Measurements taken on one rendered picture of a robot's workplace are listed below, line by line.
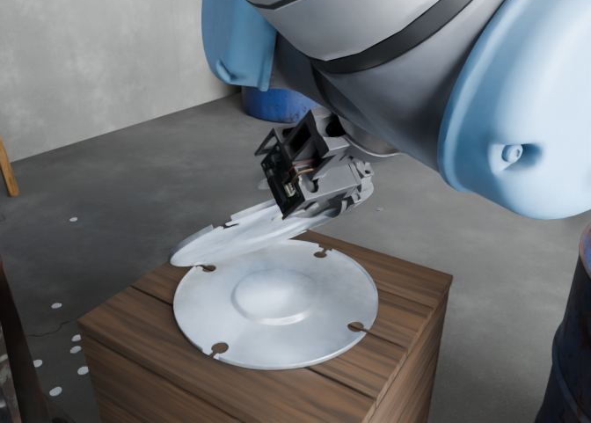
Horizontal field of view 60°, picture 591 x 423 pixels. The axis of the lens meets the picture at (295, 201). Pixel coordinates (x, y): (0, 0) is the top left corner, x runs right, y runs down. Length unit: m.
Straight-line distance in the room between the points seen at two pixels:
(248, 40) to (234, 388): 0.46
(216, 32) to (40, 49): 2.12
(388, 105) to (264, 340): 0.55
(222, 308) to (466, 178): 0.61
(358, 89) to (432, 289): 0.66
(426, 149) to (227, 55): 0.12
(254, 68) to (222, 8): 0.03
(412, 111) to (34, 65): 2.25
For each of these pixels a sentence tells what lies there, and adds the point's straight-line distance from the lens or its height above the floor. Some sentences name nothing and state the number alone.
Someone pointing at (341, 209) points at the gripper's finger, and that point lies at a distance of 0.50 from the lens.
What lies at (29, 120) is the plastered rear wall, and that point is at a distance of 2.39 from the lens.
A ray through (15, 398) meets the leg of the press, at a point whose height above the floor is 0.22.
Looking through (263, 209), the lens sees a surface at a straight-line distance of 0.56.
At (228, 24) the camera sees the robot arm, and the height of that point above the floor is 0.77.
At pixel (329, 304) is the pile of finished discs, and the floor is 0.35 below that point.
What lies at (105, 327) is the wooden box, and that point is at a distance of 0.75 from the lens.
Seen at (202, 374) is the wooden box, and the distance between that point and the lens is 0.65.
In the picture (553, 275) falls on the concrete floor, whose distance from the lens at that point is 1.57.
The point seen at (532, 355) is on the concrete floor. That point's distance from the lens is 1.28.
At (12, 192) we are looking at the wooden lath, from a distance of 2.06.
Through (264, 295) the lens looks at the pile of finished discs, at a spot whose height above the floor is 0.36.
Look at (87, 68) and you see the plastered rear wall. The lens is 2.49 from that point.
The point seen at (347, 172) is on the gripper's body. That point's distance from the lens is 0.46.
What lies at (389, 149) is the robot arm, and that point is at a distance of 0.39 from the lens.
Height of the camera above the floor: 0.81
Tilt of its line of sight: 27 degrees down
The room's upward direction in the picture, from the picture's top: straight up
